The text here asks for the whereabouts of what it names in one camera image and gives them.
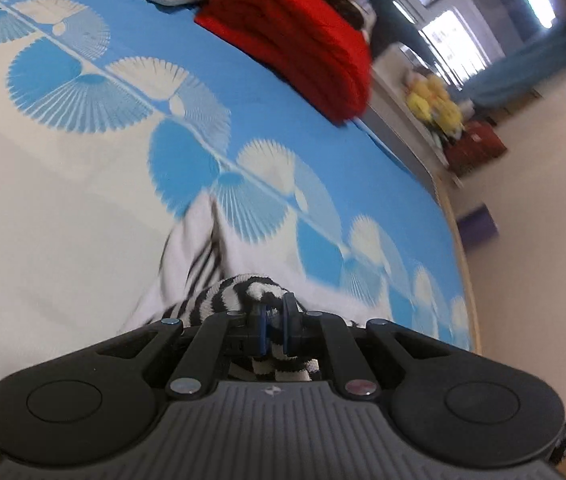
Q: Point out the purple box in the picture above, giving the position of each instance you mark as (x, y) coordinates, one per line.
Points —
(477, 227)

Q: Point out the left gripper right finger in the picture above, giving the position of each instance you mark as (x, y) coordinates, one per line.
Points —
(326, 338)

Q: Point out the blue white fan-pattern bedsheet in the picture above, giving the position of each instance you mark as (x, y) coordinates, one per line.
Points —
(115, 115)

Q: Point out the dark teal shark plush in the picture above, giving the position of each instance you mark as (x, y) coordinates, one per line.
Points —
(391, 27)

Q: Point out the yellow plush toys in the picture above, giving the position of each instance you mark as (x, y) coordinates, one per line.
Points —
(427, 97)

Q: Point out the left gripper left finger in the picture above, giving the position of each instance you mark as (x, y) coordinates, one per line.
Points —
(220, 338)

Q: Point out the right blue curtain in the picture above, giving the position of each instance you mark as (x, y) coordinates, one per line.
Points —
(517, 73)

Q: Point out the red folded blanket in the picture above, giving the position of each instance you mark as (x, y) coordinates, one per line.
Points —
(306, 42)

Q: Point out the black white striped garment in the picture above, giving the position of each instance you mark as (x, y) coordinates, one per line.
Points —
(207, 268)

